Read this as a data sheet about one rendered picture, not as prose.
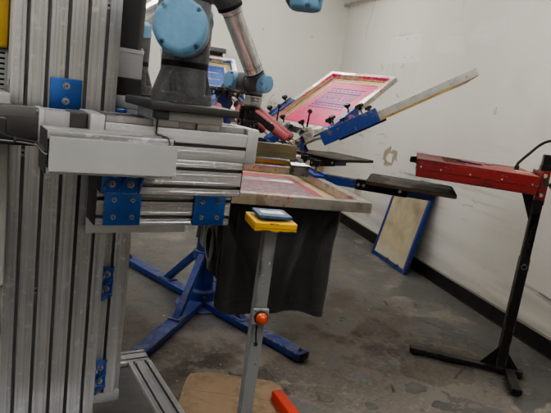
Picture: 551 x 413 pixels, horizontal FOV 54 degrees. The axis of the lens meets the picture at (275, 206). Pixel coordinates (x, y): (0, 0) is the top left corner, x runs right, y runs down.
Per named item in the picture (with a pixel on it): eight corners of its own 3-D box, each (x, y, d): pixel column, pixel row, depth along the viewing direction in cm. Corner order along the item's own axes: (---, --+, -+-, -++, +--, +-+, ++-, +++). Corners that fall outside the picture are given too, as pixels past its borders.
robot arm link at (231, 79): (240, 70, 217) (260, 74, 225) (222, 69, 224) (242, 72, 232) (238, 90, 218) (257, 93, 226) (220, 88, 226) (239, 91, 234)
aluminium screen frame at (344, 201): (371, 213, 189) (372, 203, 189) (205, 201, 172) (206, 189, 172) (300, 175, 263) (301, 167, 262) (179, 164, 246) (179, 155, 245)
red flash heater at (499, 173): (525, 188, 300) (530, 166, 298) (544, 200, 257) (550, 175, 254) (413, 170, 314) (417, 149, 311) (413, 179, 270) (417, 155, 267)
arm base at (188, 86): (161, 101, 126) (166, 57, 124) (143, 97, 139) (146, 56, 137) (220, 107, 134) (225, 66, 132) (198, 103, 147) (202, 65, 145)
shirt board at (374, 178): (448, 200, 309) (452, 186, 307) (454, 211, 270) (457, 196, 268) (227, 162, 337) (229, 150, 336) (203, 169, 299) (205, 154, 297)
